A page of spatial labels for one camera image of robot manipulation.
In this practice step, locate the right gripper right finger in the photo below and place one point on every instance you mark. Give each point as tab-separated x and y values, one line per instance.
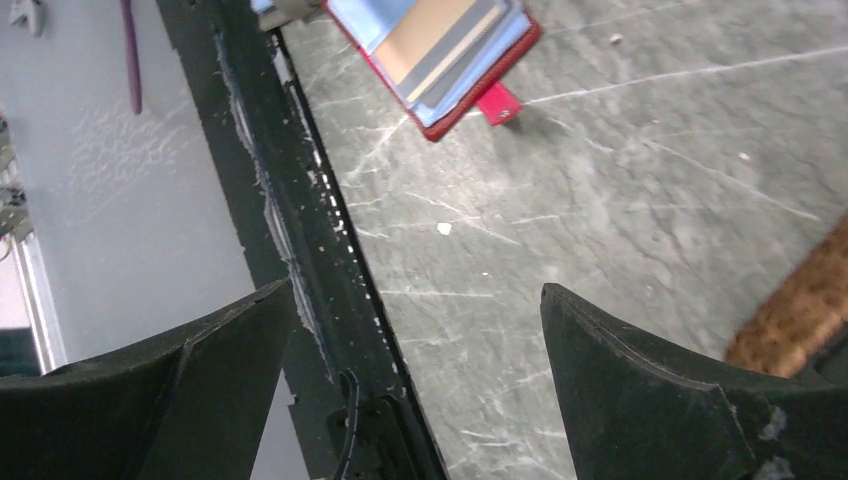
637	406

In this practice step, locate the red card holder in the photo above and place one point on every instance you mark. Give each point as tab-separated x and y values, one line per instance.
474	81

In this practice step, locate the brown wicker basket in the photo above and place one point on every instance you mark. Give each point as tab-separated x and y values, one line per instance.
801	316

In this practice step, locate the aluminium frame rail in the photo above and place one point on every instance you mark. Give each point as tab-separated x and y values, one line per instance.
29	322

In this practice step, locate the gold striped credit card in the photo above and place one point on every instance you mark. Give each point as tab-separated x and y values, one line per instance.
430	39

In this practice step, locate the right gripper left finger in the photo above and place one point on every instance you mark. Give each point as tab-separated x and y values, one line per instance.
189	403

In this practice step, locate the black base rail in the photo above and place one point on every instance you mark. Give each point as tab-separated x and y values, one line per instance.
353	396

